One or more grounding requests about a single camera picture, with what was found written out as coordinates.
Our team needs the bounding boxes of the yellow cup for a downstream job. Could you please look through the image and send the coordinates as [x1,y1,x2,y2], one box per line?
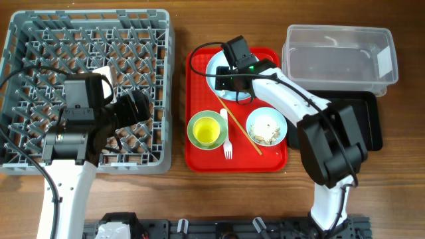
[193,117,220,146]

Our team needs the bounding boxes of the rice and food scraps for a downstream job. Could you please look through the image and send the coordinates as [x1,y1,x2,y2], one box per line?
[248,116,280,146]

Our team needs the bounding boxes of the clear plastic bin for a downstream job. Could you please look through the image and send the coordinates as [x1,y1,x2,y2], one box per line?
[281,25,399,97]

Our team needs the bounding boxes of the green bowl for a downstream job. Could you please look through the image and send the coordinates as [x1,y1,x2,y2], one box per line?
[187,110,228,151]

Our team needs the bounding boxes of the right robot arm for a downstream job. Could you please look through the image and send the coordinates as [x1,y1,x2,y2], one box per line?
[215,59,368,236]

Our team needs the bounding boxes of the light blue bowl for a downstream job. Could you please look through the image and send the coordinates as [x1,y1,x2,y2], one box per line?
[246,107,288,147]

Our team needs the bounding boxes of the white plastic fork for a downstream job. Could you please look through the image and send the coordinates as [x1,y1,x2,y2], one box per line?
[220,108,233,160]

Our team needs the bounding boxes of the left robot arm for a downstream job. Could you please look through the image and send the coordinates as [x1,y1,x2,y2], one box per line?
[37,72,151,238]

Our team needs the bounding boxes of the red plastic tray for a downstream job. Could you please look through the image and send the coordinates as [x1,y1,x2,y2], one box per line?
[185,66,288,173]

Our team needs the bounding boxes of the wooden chopstick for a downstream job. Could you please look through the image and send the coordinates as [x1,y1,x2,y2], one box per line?
[216,95,263,155]

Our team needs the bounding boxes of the grey dishwasher rack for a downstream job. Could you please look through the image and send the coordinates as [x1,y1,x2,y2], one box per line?
[1,9,175,175]

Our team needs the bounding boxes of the black tray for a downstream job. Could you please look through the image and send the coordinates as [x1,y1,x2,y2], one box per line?
[286,90,384,152]

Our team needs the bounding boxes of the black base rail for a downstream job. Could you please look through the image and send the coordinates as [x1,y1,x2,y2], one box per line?
[82,215,373,239]

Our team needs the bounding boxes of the light blue plate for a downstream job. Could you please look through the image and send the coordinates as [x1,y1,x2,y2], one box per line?
[205,50,251,104]

